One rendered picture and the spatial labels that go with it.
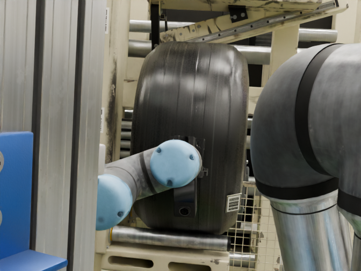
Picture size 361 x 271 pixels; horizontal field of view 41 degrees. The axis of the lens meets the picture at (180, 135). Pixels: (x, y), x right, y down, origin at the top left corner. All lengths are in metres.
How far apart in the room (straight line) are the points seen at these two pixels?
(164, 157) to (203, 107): 0.46
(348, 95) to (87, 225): 0.24
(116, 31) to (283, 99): 1.07
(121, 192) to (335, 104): 0.36
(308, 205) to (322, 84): 0.14
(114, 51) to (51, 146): 1.08
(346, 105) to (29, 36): 0.23
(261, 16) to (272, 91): 1.40
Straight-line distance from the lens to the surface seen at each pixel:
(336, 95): 0.38
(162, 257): 1.38
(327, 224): 0.50
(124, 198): 0.66
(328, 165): 0.41
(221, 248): 1.38
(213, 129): 1.20
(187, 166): 0.76
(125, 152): 1.85
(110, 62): 1.44
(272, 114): 0.42
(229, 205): 1.28
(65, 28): 0.38
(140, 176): 0.79
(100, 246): 1.39
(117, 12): 1.46
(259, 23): 1.81
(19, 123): 0.35
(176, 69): 1.27
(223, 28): 1.81
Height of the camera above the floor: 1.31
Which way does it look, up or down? 5 degrees down
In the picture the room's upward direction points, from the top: 4 degrees clockwise
